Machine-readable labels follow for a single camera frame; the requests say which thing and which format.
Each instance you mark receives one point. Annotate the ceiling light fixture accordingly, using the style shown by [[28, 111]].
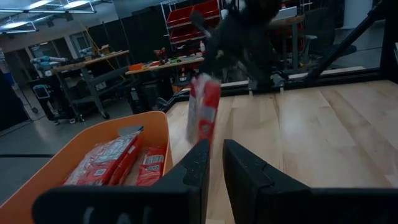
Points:
[[17, 25], [46, 4]]

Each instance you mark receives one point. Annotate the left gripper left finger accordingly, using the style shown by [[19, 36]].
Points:
[[174, 202]]

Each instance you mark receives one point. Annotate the red bin shelf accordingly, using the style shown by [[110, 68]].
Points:
[[186, 15]]

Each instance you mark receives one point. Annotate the standing wooden desk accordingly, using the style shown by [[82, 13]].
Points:
[[287, 21]]

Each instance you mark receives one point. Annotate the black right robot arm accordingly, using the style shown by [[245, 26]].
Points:
[[262, 49]]

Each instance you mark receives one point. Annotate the black office chair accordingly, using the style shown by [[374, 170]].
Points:
[[326, 46]]

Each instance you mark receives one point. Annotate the cardboard box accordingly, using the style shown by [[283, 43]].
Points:
[[104, 49]]

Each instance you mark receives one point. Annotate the black aluminium table frame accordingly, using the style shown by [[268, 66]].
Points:
[[342, 74]]

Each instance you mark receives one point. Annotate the silver base bracket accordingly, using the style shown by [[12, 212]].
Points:
[[252, 88], [278, 83]]

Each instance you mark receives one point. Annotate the orange plastic basket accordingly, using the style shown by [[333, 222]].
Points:
[[62, 155]]

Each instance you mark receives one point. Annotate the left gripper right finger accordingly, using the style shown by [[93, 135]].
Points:
[[264, 199]]

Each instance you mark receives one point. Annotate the wooden top workbench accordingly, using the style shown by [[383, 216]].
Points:
[[93, 59], [161, 66]]

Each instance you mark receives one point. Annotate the red popcorn bag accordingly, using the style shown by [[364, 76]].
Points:
[[102, 155], [150, 168], [208, 105], [127, 168]]

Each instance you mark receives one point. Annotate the orange tray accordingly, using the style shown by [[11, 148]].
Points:
[[136, 66]]

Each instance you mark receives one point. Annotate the blue white robot arm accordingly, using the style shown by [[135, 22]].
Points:
[[46, 59]]

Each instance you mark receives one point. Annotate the grey laptop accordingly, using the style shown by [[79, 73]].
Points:
[[286, 13]]

